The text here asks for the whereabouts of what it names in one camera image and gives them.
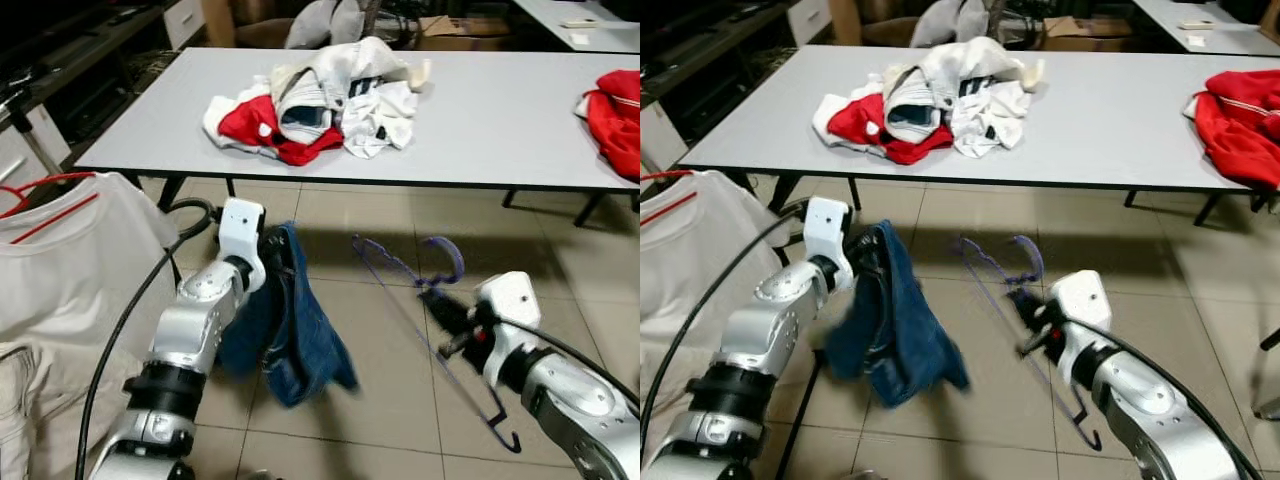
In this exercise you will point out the blue denim jeans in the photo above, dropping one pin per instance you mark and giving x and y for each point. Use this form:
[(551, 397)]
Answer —
[(300, 340), (900, 340)]

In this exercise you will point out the red knit white-striped garment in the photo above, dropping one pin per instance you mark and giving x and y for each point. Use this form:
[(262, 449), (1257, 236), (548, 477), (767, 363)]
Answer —
[(1240, 130), (615, 125)]

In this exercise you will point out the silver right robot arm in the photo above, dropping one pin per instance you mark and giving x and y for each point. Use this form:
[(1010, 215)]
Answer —
[(1150, 410), (580, 400)]

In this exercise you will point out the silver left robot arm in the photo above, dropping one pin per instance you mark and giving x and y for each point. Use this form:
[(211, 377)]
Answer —
[(195, 330), (765, 335)]

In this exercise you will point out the red clothes hanger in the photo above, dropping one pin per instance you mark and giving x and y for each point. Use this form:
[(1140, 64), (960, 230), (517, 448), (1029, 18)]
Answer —
[(50, 221), (670, 207)]

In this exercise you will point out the red and white garment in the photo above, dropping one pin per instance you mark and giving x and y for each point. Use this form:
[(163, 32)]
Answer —
[(240, 122), (855, 120)]

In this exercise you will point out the blue white striped garment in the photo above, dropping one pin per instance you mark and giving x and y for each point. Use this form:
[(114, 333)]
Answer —
[(305, 122), (912, 120)]

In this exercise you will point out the white t-shirt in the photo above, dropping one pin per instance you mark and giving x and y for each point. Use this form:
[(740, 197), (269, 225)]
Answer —
[(690, 260), (70, 270)]

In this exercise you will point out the white garment with black print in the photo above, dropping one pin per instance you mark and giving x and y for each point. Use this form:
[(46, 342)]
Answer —
[(385, 125), (990, 125)]

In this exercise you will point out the long grey table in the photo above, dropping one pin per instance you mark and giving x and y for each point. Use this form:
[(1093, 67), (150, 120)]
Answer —
[(1100, 120), (480, 130)]

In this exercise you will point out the beige hooded jacket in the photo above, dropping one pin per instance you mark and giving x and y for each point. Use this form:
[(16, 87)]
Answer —
[(955, 62), (340, 65)]

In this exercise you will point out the black chair base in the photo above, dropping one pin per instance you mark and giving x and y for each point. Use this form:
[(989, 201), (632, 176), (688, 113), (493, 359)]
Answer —
[(1272, 340)]

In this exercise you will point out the grey garment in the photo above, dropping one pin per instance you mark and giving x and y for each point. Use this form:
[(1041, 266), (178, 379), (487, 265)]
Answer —
[(945, 20), (325, 22)]

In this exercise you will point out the white drawer cabinet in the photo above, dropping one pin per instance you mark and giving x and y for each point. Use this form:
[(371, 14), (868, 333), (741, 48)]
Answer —
[(808, 18), (185, 20)]

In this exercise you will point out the brown cardboard box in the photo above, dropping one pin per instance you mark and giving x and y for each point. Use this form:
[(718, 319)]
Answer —
[(1080, 35), (460, 32)]

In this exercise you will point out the beige trousers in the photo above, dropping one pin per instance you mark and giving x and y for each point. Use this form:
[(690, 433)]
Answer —
[(30, 410)]

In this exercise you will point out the white background table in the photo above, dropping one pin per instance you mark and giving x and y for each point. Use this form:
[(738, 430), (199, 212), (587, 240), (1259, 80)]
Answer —
[(1230, 40), (600, 38)]

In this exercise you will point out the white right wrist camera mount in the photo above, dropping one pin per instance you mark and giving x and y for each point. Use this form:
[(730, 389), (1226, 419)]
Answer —
[(1080, 300), (510, 300)]

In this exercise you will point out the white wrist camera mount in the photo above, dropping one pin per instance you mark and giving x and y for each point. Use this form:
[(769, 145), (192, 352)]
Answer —
[(240, 225), (825, 222), (1080, 300), (510, 300)]

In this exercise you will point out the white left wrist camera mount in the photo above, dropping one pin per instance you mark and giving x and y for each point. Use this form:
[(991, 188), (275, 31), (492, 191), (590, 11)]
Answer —
[(240, 225), (825, 222)]

